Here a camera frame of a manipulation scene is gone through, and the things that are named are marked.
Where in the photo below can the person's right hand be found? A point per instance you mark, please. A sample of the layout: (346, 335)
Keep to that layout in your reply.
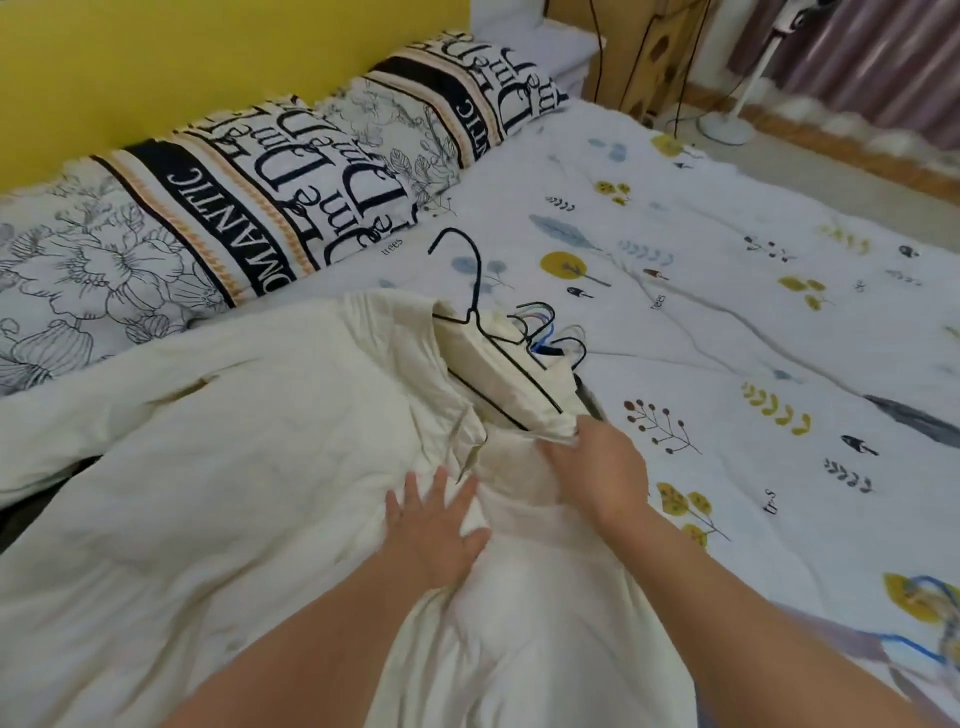
(604, 480)

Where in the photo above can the person's right forearm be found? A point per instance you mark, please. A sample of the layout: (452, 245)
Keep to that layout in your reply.
(750, 645)

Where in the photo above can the lilac t-shirt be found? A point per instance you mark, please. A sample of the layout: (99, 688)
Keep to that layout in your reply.
(862, 645)

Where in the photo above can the black white printed pillow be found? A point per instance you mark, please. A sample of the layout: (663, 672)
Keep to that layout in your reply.
(187, 225)
(465, 97)

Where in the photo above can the white standing fan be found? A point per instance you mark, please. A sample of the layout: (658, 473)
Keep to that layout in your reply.
(726, 127)

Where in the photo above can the cream padded jacket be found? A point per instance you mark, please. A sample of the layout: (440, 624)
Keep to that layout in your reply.
(225, 487)

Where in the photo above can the purple curtain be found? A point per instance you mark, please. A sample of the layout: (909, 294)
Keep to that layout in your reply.
(885, 60)

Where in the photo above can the person's left forearm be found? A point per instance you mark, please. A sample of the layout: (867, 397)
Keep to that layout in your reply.
(315, 652)

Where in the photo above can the person's left hand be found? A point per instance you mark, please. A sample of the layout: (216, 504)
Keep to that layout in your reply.
(431, 540)

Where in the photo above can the blue plastic hanger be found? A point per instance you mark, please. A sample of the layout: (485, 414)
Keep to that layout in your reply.
(911, 643)
(541, 341)

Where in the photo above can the yellow black bed headboard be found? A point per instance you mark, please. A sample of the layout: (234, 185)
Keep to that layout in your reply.
(187, 67)

